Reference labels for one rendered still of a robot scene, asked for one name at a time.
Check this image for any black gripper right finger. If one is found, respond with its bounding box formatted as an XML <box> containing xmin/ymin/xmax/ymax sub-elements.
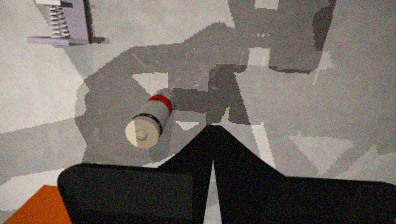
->
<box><xmin>213</xmin><ymin>125</ymin><xmax>396</xmax><ymax>224</ymax></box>

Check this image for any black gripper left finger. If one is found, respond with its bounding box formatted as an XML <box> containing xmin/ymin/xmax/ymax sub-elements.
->
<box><xmin>57</xmin><ymin>125</ymin><xmax>215</xmax><ymax>224</ymax></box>

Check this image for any grey cylindrical battery with red band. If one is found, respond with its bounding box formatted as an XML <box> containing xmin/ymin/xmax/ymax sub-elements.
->
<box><xmin>125</xmin><ymin>89</ymin><xmax>176</xmax><ymax>149</ymax></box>

